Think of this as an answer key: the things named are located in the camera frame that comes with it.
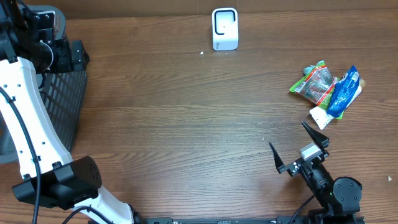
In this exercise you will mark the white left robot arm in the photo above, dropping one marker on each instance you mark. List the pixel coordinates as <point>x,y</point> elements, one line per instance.
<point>50,176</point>

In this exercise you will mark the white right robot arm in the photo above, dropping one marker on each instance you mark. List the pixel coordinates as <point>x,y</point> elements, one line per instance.
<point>332,200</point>

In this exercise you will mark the green snack bag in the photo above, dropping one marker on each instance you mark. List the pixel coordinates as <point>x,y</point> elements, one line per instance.
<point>318,86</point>

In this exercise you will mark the white barcode scanner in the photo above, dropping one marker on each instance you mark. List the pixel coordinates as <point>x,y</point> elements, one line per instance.
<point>225,29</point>

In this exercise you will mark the white bamboo print tube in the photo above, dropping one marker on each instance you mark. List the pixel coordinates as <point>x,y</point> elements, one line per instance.
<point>320,116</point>

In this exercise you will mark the dark grey plastic basket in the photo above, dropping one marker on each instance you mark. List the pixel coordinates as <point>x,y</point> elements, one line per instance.
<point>62,93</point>

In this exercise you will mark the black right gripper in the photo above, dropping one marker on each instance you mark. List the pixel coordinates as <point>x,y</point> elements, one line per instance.
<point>291,168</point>

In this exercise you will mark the mint green wipes pack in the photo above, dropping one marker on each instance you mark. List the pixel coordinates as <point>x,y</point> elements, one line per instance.
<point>308,70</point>

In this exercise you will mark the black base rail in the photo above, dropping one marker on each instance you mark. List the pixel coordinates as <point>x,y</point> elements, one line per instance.
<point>277,220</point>

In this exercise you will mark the blue Oreo cookie pack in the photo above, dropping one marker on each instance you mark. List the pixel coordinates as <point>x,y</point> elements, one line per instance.
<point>345,91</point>

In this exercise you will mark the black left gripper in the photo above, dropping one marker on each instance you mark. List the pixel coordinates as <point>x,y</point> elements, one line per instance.
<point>66,64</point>

